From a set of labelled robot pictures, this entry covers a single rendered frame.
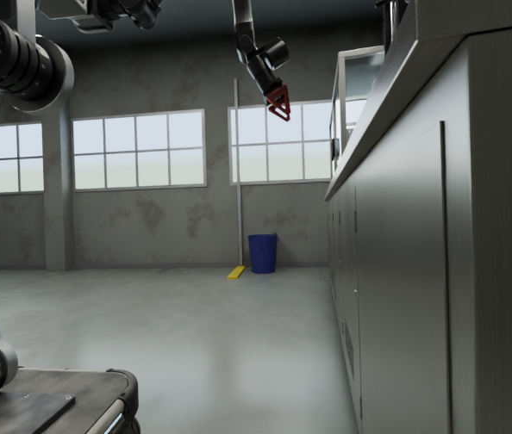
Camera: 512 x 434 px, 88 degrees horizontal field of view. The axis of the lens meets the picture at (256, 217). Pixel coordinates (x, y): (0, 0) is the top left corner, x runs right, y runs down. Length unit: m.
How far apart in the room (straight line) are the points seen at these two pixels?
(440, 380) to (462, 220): 0.14
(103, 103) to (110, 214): 1.70
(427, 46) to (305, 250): 3.65
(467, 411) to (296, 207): 3.59
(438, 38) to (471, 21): 0.02
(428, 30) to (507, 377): 0.24
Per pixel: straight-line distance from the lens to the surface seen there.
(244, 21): 0.99
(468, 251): 0.23
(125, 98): 4.80
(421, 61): 0.27
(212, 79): 4.39
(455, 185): 0.25
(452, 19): 0.26
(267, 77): 0.89
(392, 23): 1.10
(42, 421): 0.96
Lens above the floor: 0.74
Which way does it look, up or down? level
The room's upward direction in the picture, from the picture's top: 2 degrees counter-clockwise
